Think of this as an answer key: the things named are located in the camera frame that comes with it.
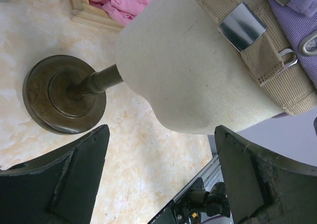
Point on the beige cap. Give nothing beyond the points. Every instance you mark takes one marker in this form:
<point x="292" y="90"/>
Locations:
<point x="265" y="52"/>

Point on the wooden clothes rack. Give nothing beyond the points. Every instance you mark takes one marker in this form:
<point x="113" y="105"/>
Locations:
<point x="81" y="11"/>

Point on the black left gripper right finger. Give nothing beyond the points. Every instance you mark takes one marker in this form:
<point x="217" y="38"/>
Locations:
<point x="264" y="187"/>

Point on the beige mannequin head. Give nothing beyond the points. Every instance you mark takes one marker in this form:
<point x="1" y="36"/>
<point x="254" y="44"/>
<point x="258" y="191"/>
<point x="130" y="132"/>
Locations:
<point x="173" y="56"/>

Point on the purple cap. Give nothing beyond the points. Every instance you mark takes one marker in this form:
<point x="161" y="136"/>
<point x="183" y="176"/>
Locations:
<point x="297" y="23"/>

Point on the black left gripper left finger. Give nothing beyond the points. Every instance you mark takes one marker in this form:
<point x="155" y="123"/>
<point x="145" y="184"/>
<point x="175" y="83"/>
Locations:
<point x="59" y="187"/>

